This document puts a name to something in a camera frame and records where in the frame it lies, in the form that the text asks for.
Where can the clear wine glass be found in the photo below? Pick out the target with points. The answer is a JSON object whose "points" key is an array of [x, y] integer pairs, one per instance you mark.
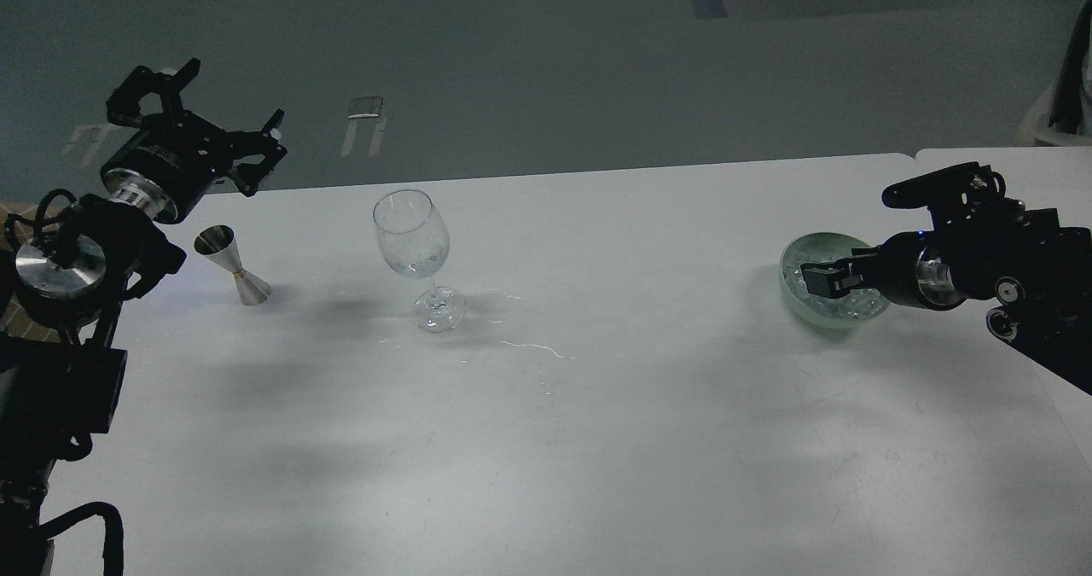
{"points": [[415, 242]]}

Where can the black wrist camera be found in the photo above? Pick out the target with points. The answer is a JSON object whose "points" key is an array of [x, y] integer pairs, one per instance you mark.
{"points": [[954, 186]]}

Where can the tan checkered chair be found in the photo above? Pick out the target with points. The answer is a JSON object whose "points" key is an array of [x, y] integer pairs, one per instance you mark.
{"points": [[15, 320]]}

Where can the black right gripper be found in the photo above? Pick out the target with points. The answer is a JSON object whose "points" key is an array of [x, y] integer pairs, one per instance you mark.
{"points": [[911, 273]]}

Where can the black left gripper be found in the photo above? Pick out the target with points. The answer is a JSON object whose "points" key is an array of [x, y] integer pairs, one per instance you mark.
{"points": [[176, 158]]}

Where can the green bowl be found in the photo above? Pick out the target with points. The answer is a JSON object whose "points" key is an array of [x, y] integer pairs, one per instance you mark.
{"points": [[850, 312]]}

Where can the steel double jigger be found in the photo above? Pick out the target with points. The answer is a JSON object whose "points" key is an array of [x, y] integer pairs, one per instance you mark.
{"points": [[218, 244]]}

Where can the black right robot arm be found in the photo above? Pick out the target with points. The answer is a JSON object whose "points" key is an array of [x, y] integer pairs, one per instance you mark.
{"points": [[1035, 269]]}

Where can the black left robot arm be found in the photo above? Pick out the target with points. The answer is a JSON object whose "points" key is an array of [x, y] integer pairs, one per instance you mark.
{"points": [[71, 267]]}

